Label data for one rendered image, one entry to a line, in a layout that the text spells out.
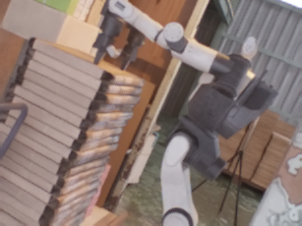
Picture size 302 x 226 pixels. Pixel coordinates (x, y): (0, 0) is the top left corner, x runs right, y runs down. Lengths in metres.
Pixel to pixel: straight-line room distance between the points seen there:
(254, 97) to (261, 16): 9.03
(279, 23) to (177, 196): 9.09
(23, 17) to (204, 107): 1.09
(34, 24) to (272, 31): 8.83
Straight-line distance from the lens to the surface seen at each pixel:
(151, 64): 2.95
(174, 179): 1.86
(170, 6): 2.98
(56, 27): 2.18
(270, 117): 6.14
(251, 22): 10.73
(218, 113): 1.75
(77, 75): 1.70
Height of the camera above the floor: 1.23
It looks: 7 degrees down
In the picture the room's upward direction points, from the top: 24 degrees clockwise
